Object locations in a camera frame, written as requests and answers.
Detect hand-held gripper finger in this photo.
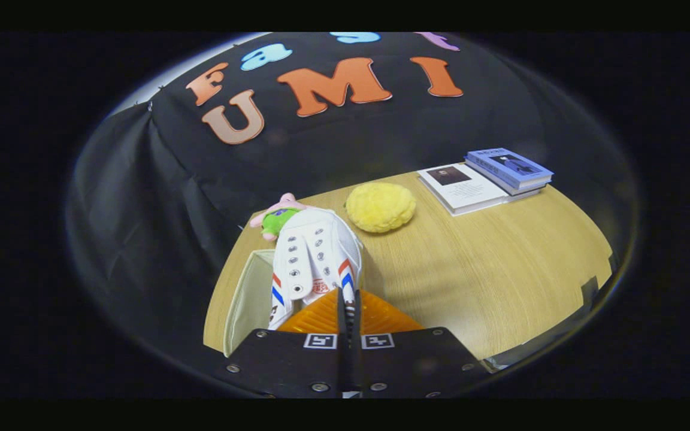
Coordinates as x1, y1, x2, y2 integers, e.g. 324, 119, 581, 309
352, 290, 491, 399
219, 289, 352, 399

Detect beige storage box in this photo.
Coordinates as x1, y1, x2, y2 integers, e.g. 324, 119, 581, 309
223, 249, 280, 358

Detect white striped canvas shoe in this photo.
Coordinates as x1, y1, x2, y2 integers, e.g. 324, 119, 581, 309
268, 207, 364, 331

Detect yellow plush cushion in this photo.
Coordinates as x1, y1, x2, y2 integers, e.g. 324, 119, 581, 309
345, 182, 416, 233

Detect pink plush toy green shorts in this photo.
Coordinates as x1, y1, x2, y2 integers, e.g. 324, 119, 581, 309
249, 193, 308, 242

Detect white book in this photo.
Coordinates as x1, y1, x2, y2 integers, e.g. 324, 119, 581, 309
417, 163, 542, 216

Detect blue book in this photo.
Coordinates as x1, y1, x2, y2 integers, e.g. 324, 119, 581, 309
464, 147, 554, 196

